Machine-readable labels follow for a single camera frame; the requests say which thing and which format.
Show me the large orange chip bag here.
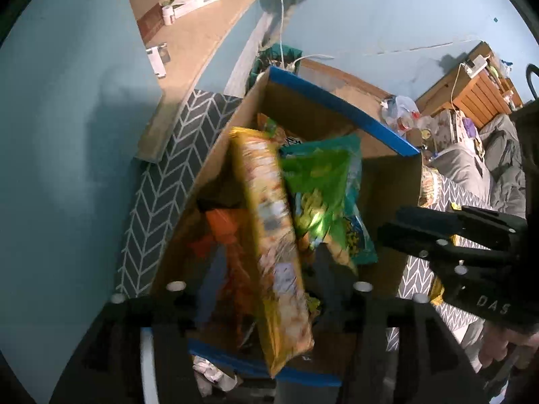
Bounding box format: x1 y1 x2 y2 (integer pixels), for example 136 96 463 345
188 208 256 348

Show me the long yellow snack package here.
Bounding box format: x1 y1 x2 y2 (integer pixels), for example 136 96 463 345
229 127 314 377

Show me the green snack bag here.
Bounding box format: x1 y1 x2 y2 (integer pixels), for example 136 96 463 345
280 145 351 246

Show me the teal snack bag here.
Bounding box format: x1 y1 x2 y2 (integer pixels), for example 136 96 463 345
296 134 377 272

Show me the person's right hand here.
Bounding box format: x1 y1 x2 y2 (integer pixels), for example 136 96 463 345
478 322 538 369

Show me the grey duvet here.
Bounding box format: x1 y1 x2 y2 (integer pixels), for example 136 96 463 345
430 114 526 219

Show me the blue-edged cardboard box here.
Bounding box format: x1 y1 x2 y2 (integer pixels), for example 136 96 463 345
152 68 422 387

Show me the wooden headboard shelf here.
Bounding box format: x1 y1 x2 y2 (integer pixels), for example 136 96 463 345
416 42 524 130

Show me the white charger on shelf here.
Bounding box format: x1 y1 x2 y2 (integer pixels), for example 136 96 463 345
463 55 488 79

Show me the teal basket with power strip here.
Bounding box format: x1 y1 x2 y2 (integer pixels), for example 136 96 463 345
246 44 303 92

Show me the wooden counter ledge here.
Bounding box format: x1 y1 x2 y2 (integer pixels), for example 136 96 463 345
135 0 256 162

